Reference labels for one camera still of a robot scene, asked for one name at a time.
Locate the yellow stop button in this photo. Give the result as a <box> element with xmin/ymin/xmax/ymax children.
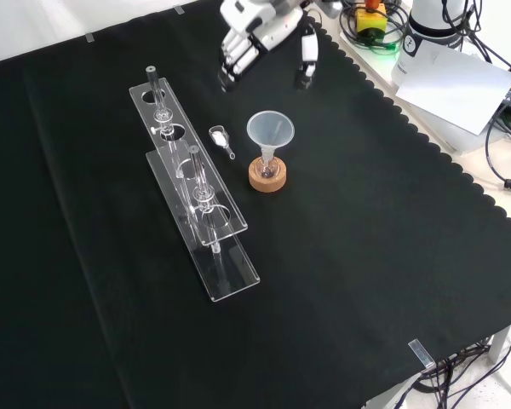
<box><xmin>355</xmin><ymin>0</ymin><xmax>388</xmax><ymax>37</ymax></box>

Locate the white paper sheet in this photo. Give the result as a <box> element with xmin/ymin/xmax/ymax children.
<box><xmin>395</xmin><ymin>40</ymin><xmax>511</xmax><ymax>137</ymax></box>

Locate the white table leg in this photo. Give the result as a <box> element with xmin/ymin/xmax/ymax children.
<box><xmin>488</xmin><ymin>321</ymin><xmax>511</xmax><ymax>366</ymax></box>

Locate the clear acrylic funnel stand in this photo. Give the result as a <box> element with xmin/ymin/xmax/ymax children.
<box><xmin>129</xmin><ymin>65</ymin><xmax>261</xmax><ymax>303</ymax></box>

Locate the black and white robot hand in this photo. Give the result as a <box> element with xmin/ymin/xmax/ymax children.
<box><xmin>218</xmin><ymin>0</ymin><xmax>320</xmax><ymax>93</ymax></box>

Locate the clear glass weighing funnel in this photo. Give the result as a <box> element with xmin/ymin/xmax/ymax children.
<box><xmin>208</xmin><ymin>124</ymin><xmax>237</xmax><ymax>161</ymax></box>

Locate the small round-bottom glass flask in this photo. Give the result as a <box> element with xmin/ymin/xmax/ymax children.
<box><xmin>257</xmin><ymin>153</ymin><xmax>278</xmax><ymax>179</ymax></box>

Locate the translucent plastic funnel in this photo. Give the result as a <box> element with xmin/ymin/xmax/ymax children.
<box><xmin>246</xmin><ymin>111</ymin><xmax>296</xmax><ymax>165</ymax></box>

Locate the green cable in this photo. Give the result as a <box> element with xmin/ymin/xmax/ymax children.
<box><xmin>367</xmin><ymin>41</ymin><xmax>400</xmax><ymax>55</ymax></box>

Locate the cork ring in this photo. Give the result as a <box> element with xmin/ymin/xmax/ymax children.
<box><xmin>248</xmin><ymin>156</ymin><xmax>289</xmax><ymax>193</ymax></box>

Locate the black cloth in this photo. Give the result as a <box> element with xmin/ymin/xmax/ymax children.
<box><xmin>0</xmin><ymin>0</ymin><xmax>511</xmax><ymax>409</ymax></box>

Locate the black cable bundle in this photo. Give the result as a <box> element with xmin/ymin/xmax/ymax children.
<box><xmin>393</xmin><ymin>334</ymin><xmax>511</xmax><ymax>409</ymax></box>

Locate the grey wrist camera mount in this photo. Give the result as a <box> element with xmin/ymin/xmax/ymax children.
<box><xmin>321</xmin><ymin>0</ymin><xmax>346</xmax><ymax>19</ymax></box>

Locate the pale board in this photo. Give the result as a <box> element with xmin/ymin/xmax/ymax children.
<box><xmin>338</xmin><ymin>25</ymin><xmax>497</xmax><ymax>157</ymax></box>

